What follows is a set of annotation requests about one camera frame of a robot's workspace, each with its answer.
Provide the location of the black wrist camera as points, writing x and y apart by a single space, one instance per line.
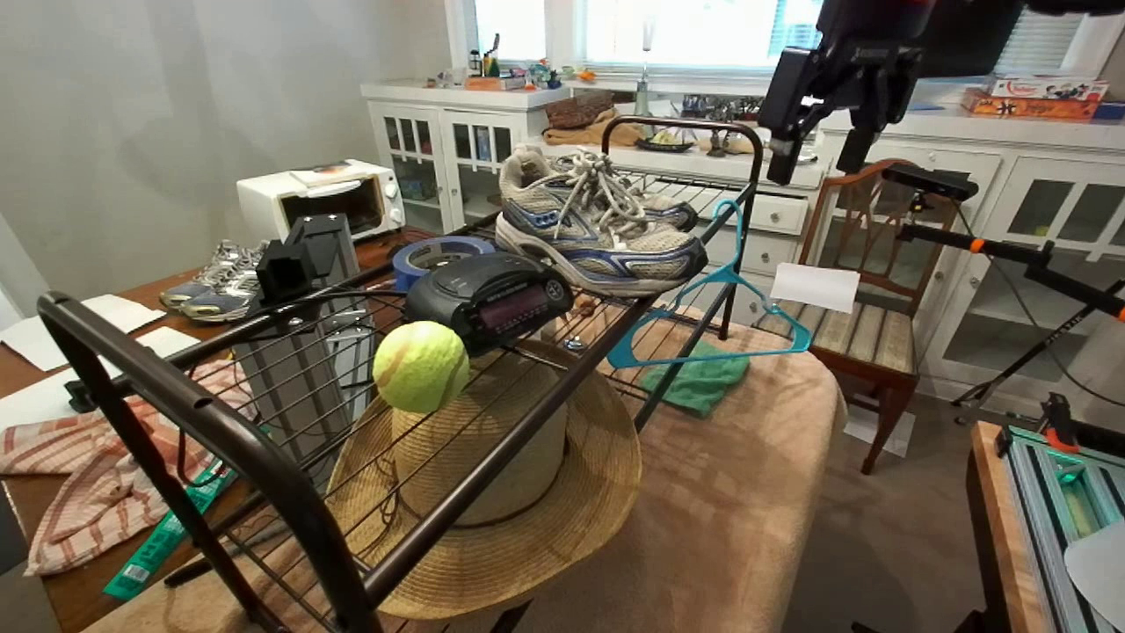
789 74

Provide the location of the black stand with orange clamps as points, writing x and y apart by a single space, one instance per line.
1031 261

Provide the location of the black metal shoe rack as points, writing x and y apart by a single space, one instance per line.
177 396

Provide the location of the white long sideboard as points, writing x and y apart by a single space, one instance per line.
1031 232

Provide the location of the brown wooden chair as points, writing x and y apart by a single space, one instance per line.
872 353

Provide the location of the blue tape roll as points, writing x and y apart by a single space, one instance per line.
440 247

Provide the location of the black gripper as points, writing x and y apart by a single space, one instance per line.
872 70

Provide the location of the woven straw hat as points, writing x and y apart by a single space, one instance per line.
504 550

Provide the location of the pink striped towel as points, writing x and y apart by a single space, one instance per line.
83 481

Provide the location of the yellow tennis ball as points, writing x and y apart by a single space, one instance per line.
420 366

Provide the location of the dark wooden dining table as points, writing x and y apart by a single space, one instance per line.
20 369

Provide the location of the white glass-door cabinet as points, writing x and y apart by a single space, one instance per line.
440 151

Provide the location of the white toaster oven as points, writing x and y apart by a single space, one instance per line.
319 194

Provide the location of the black camera-like device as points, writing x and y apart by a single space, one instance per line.
306 250

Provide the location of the grey blue sneaker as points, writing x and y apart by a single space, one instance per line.
216 286

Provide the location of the brown wicker basket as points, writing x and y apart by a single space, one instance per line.
582 110

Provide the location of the grey white laced sneaker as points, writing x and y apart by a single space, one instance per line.
599 229

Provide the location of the green folded cloth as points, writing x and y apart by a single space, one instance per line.
698 381

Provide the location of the blue stick tool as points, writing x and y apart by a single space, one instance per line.
802 342

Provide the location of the aluminium extrusion base frame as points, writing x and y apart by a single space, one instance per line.
1065 504

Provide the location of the white paper sheet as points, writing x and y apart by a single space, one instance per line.
117 313
170 342
815 286
38 342

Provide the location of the wooden robot workbench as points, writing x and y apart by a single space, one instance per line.
997 539

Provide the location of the black stereo camera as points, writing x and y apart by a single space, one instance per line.
934 181

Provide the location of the black orange clamp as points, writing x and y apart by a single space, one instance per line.
1057 417

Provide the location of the teal packaged item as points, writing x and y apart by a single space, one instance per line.
158 548

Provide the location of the orange flat box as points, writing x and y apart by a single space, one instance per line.
1031 99

